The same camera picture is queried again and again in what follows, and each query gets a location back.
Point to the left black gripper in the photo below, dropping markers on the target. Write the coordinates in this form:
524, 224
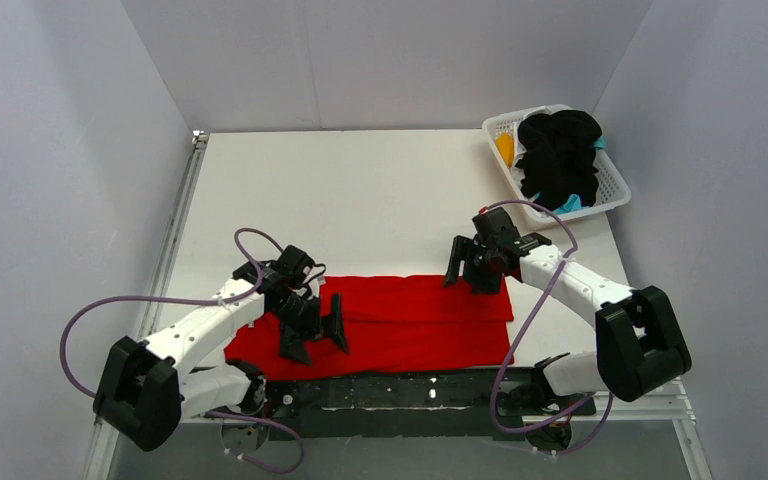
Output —
308, 324

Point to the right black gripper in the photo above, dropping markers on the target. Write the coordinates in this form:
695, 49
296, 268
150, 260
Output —
476, 258

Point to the red t-shirt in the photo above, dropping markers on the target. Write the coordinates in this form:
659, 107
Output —
393, 325

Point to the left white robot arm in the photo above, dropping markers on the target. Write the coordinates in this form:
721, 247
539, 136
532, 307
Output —
148, 386

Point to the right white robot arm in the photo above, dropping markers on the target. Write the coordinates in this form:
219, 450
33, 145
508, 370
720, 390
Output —
639, 342

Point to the yellow garment in basket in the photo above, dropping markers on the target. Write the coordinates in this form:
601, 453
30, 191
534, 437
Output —
506, 147

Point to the teal garment in basket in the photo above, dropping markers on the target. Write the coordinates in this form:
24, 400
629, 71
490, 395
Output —
559, 174

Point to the black garment in basket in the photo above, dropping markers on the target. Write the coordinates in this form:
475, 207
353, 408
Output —
566, 123

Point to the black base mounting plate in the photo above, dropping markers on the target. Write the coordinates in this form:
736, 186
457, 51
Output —
415, 404

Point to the aluminium frame rail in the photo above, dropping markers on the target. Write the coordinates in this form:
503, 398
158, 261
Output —
387, 201

